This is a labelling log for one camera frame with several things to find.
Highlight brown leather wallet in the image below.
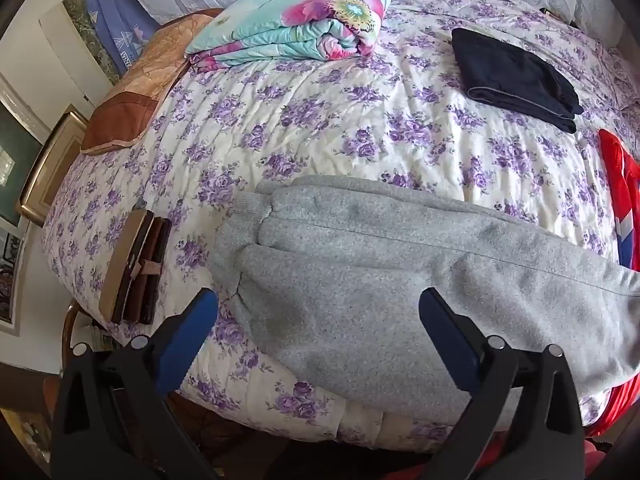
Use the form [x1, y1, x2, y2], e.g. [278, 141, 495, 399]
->
[98, 210, 156, 322]
[120, 216, 172, 325]

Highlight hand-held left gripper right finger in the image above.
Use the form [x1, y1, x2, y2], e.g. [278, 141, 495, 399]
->
[418, 287, 587, 480]

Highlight purple floral bedspread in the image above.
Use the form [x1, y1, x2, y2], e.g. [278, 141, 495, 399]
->
[41, 0, 640, 456]

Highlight wooden chair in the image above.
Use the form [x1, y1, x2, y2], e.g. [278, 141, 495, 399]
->
[60, 300, 103, 361]

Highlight grey sweat pants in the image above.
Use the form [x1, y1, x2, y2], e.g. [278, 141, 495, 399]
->
[206, 176, 640, 413]

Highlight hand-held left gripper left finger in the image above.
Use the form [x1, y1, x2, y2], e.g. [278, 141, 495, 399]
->
[50, 287, 221, 480]

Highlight blue patterned cloth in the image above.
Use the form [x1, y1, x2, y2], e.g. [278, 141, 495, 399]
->
[69, 0, 161, 73]

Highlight gold picture frame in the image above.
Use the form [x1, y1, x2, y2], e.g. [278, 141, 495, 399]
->
[15, 105, 91, 227]

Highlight folded turquoise floral blanket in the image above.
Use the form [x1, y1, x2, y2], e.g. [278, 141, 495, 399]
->
[185, 0, 396, 68]

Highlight brown orange pillow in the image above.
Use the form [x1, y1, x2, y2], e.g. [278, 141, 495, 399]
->
[80, 12, 216, 155]

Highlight white door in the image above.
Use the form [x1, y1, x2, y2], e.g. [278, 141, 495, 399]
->
[37, 2, 113, 111]

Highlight black folded pants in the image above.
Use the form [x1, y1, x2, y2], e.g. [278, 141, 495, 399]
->
[451, 27, 585, 134]

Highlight red blue striped garment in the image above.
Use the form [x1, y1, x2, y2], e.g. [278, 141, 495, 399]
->
[582, 129, 640, 441]

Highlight glass panel door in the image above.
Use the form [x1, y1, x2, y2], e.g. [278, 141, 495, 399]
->
[0, 100, 46, 226]

